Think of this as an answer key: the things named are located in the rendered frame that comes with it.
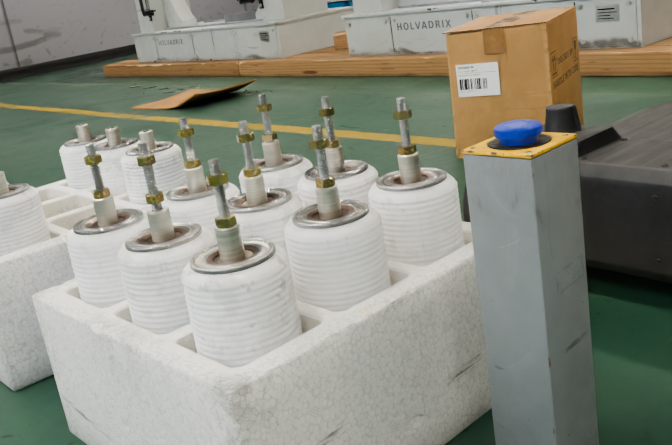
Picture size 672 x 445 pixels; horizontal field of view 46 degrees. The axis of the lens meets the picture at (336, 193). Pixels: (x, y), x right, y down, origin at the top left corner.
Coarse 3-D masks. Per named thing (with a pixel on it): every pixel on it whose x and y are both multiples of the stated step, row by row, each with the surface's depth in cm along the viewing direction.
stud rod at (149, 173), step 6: (138, 144) 75; (144, 144) 75; (144, 150) 75; (144, 156) 75; (144, 168) 75; (150, 168) 75; (144, 174) 76; (150, 174) 75; (150, 180) 75; (150, 186) 76; (156, 186) 76; (150, 192) 76; (156, 192) 76; (156, 204) 76; (156, 210) 76
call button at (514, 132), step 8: (512, 120) 68; (520, 120) 67; (528, 120) 67; (536, 120) 67; (496, 128) 66; (504, 128) 66; (512, 128) 65; (520, 128) 65; (528, 128) 65; (536, 128) 65; (496, 136) 66; (504, 136) 65; (512, 136) 65; (520, 136) 65; (528, 136) 65; (536, 136) 66; (504, 144) 66; (512, 144) 65; (520, 144) 65
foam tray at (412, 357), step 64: (448, 256) 80; (64, 320) 83; (128, 320) 81; (320, 320) 71; (384, 320) 72; (448, 320) 78; (64, 384) 90; (128, 384) 75; (192, 384) 65; (256, 384) 62; (320, 384) 67; (384, 384) 73; (448, 384) 79
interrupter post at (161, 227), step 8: (168, 208) 77; (152, 216) 76; (160, 216) 76; (168, 216) 77; (152, 224) 76; (160, 224) 76; (168, 224) 77; (152, 232) 77; (160, 232) 76; (168, 232) 77; (160, 240) 76
